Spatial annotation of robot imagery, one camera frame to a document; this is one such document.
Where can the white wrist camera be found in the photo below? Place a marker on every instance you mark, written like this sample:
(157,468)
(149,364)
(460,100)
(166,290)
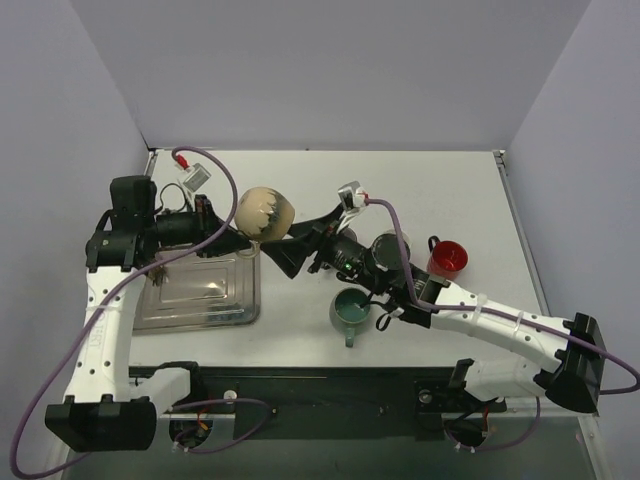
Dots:
(353,197)
(194,177)

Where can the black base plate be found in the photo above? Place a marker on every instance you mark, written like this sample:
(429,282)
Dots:
(338,403)

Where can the brown small mug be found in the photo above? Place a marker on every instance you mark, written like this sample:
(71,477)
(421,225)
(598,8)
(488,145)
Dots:
(158,275)

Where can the metal tray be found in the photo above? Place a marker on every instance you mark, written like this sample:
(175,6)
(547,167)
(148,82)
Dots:
(200,293)

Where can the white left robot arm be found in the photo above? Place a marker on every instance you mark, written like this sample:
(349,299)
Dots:
(100,410)

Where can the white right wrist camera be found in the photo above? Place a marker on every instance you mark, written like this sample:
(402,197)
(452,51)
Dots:
(353,197)

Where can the pink faceted mug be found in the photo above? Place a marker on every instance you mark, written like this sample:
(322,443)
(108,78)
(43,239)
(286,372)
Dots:
(408,242)

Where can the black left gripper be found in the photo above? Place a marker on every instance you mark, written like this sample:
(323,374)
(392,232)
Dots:
(202,220)

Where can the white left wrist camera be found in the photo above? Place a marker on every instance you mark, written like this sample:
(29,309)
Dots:
(194,177)

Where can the red mug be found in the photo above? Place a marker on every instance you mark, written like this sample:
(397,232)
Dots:
(447,258)

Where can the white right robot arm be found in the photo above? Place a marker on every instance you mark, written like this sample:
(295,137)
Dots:
(561,359)

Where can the green mug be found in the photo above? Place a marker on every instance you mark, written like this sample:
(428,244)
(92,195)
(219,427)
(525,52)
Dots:
(350,314)

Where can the beige round mug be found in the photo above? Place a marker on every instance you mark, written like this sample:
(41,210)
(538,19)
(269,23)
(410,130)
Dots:
(263,215)

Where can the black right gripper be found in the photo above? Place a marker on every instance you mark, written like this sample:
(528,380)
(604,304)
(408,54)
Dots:
(319,245)

